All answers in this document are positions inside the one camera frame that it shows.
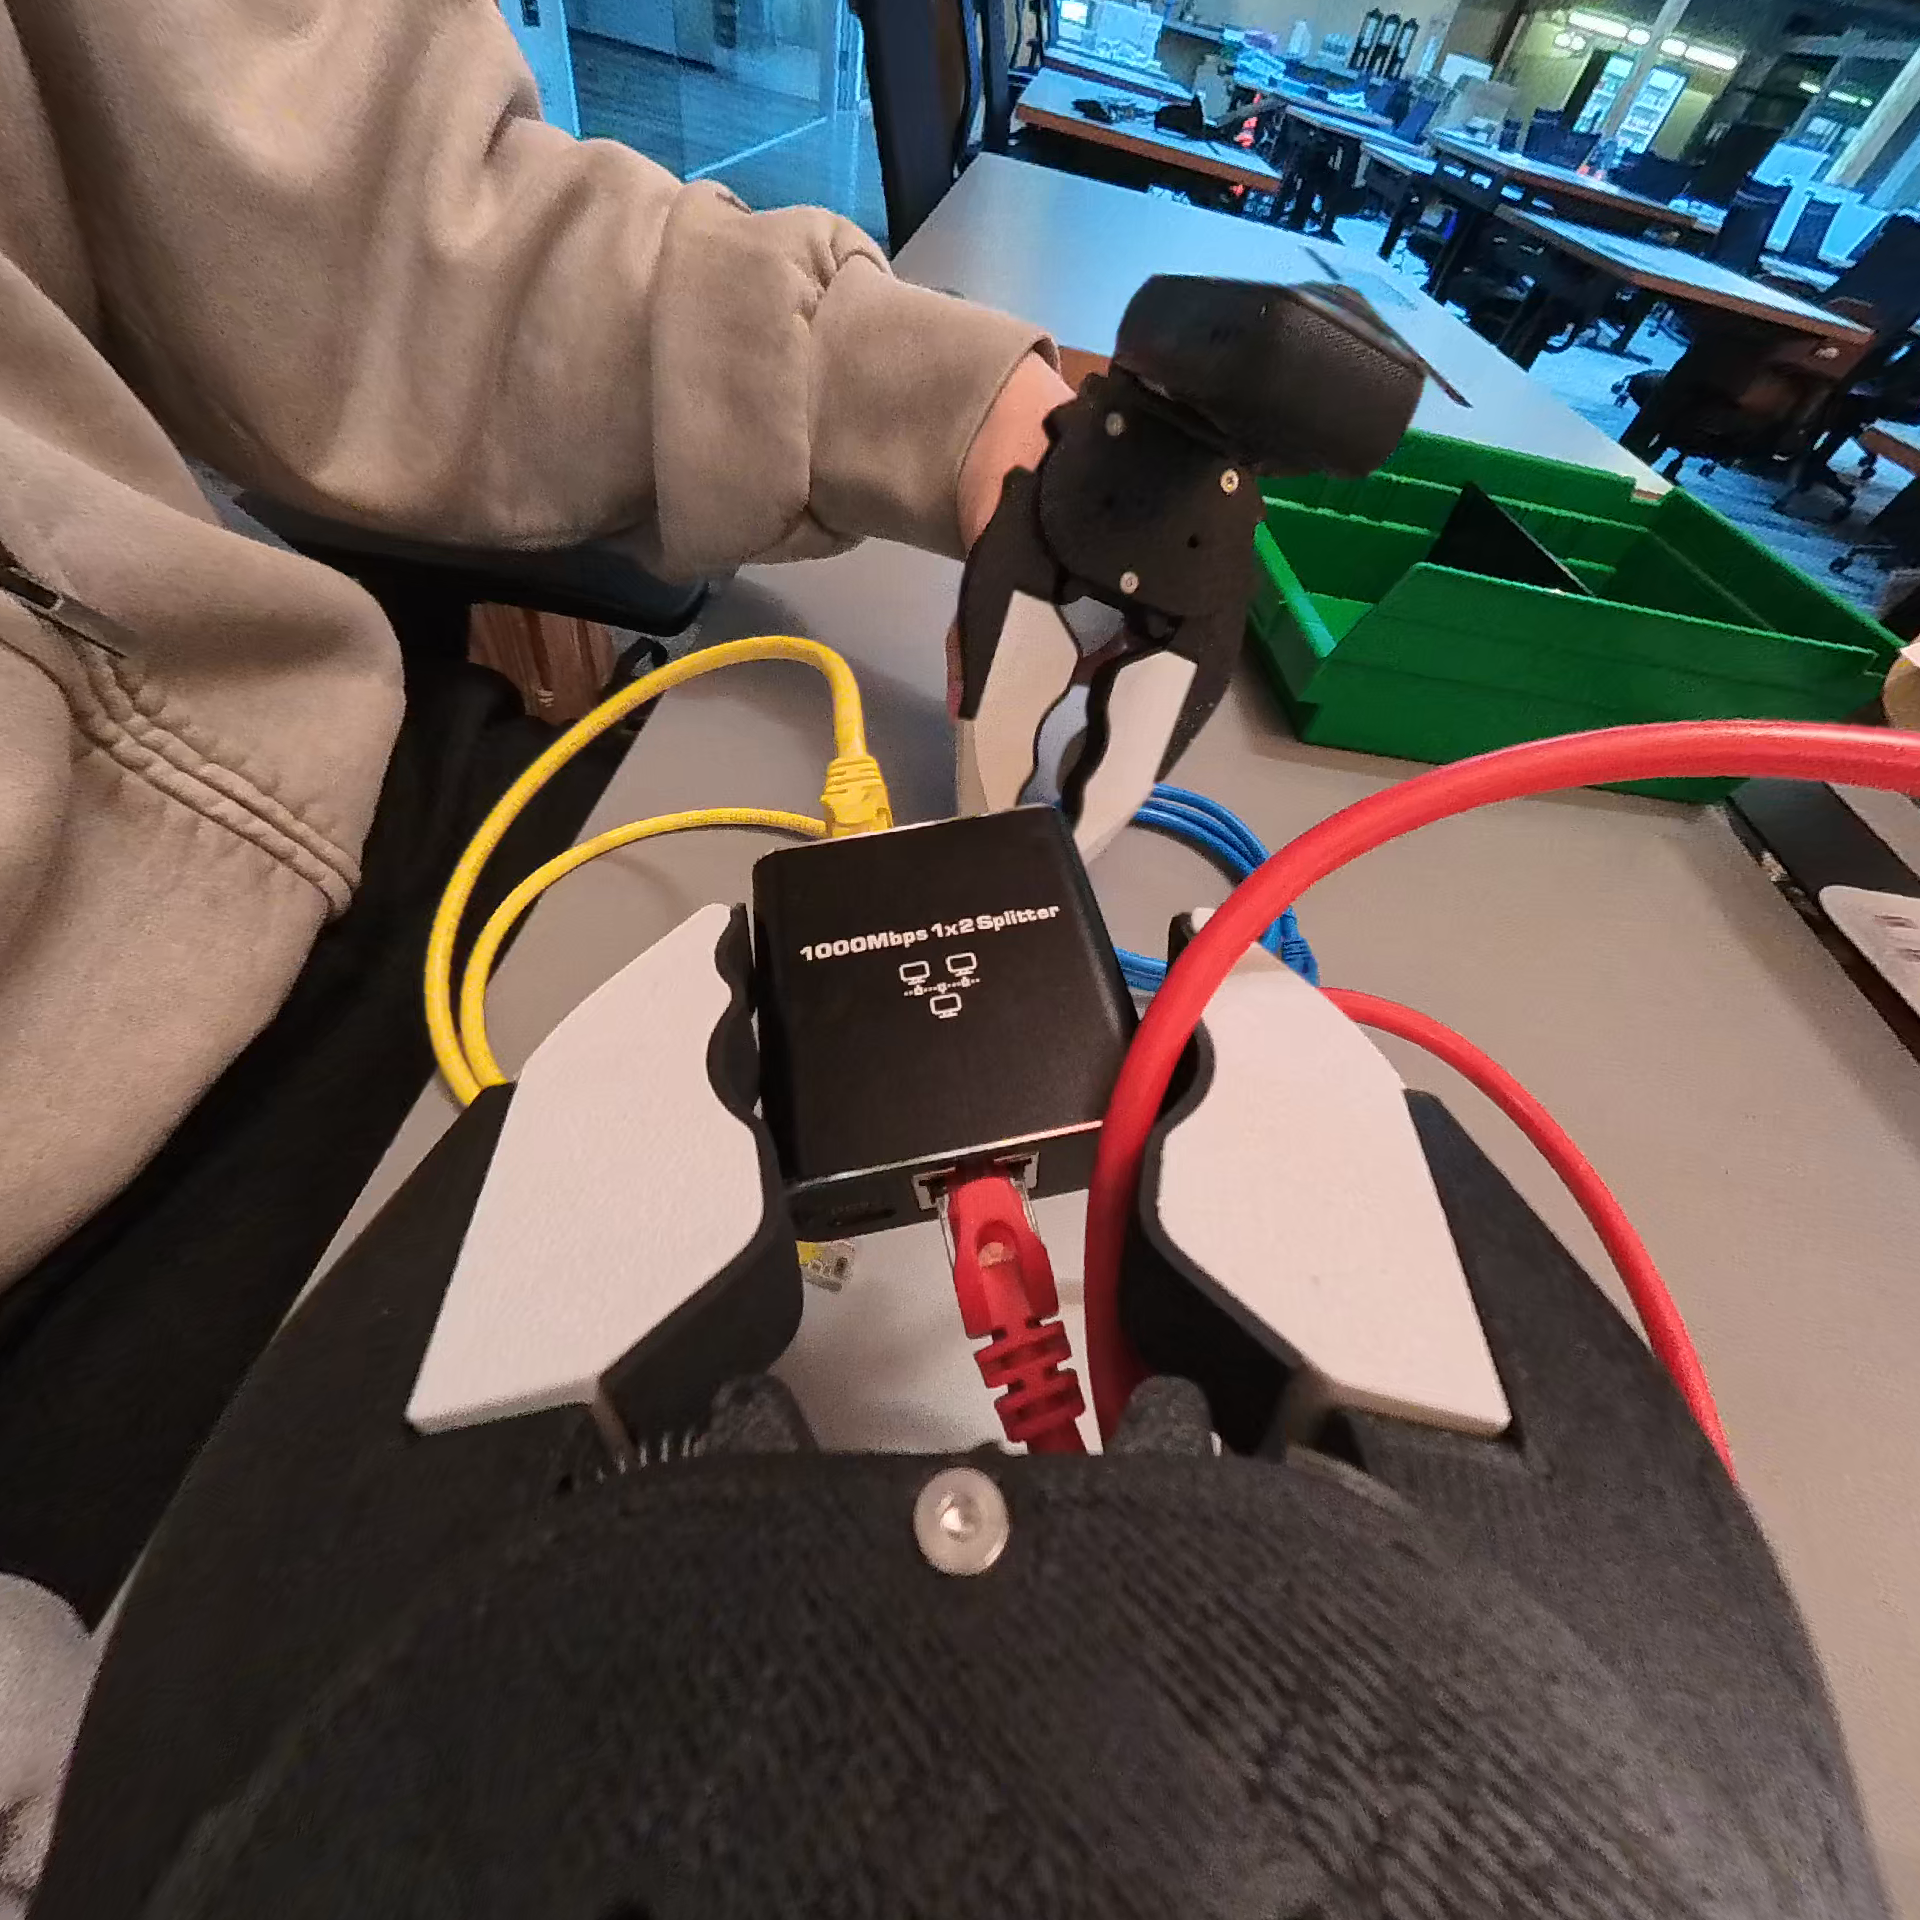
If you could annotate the black ethernet splitter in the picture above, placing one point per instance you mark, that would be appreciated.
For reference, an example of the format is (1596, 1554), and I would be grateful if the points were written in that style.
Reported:
(945, 1050)

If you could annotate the green storage bin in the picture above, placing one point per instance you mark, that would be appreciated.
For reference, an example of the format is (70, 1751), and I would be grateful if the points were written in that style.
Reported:
(1501, 660)

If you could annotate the black chair armrest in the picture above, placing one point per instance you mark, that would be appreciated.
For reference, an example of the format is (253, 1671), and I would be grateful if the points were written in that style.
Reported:
(524, 579)

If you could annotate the person's left hand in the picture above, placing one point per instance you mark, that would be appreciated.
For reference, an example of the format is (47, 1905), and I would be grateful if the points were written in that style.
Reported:
(1005, 450)

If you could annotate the white board stand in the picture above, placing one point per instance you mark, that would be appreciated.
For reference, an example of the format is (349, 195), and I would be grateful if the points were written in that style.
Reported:
(1876, 945)

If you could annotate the wooden support post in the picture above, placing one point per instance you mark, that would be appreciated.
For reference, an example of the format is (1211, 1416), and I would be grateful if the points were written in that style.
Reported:
(541, 660)

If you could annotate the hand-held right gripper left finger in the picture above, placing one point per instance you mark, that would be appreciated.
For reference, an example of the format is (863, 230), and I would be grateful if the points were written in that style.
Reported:
(599, 1201)

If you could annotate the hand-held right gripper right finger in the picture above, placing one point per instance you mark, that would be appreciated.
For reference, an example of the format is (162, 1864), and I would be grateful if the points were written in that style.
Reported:
(1321, 1231)

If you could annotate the black bin divider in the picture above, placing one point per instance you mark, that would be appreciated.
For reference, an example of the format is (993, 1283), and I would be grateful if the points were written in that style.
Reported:
(1501, 547)

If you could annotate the beige zip sweatshirt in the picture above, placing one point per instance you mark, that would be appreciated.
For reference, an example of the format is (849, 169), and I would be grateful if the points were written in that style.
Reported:
(150, 902)

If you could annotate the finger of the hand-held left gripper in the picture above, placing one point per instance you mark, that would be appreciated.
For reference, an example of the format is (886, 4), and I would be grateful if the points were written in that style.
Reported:
(1142, 734)
(1014, 690)

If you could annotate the black office chair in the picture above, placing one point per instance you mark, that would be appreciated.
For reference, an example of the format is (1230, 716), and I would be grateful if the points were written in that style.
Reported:
(915, 106)

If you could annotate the grey wood-edged table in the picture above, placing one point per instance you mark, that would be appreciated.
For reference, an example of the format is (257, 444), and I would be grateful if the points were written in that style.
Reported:
(1050, 254)

